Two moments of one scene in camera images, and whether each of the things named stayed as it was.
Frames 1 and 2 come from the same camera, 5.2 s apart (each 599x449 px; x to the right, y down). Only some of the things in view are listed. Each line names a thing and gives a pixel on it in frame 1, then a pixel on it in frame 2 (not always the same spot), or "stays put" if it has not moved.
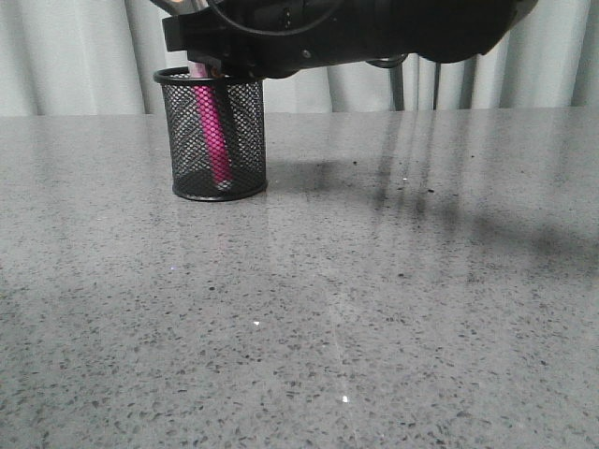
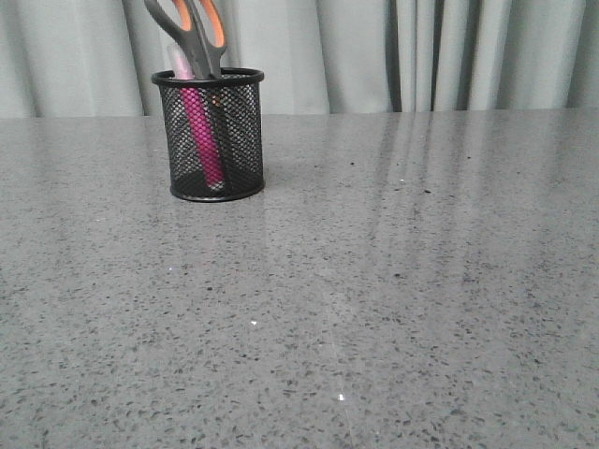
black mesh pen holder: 217,134 stays put
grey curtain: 100,57 stays put
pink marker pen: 219,146 to 197,116
